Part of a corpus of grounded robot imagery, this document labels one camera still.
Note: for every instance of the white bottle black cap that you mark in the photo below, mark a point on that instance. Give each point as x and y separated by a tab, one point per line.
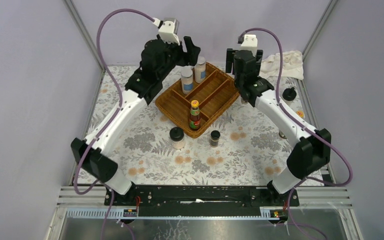
289	95

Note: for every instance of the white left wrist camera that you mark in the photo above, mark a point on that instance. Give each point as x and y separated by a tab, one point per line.
168	29

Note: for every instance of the green sauce bottle yellow cap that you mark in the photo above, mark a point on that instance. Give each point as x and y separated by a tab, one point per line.
301	114

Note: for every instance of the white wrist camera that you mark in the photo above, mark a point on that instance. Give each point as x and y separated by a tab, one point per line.
248	42
168	29

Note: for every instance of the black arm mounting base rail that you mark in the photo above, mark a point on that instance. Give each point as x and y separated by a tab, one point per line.
201	201

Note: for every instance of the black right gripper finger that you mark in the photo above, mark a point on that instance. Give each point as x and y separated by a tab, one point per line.
230	55
230	67

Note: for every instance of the white jar wide black lid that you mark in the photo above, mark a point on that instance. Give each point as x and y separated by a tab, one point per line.
177	137

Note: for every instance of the silver lid white grain jar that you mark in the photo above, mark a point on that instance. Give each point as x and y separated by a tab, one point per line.
200	70

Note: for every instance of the white crumpled cloth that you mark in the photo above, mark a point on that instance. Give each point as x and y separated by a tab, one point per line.
292	66

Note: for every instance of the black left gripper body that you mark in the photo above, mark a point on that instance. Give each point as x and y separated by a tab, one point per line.
183	52

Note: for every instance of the small pepper jar black cap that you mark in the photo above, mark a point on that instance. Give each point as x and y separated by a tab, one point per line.
214	138

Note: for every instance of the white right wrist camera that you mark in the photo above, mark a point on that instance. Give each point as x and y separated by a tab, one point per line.
248	42

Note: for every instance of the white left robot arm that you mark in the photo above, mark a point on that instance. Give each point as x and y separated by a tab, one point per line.
92	153

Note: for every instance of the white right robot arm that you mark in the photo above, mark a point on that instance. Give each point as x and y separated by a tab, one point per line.
310	151

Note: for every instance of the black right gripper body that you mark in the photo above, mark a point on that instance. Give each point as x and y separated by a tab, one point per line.
237	81

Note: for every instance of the red sauce bottle yellow cap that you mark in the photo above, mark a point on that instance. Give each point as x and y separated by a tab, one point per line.
195	115

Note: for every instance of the silver lid jar blue label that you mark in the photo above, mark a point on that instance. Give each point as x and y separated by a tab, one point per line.
187	79

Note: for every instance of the brown wicker divided basket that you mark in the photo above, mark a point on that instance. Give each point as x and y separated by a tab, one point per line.
214	95

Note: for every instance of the floral patterned table mat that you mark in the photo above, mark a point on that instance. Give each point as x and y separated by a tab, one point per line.
250	150

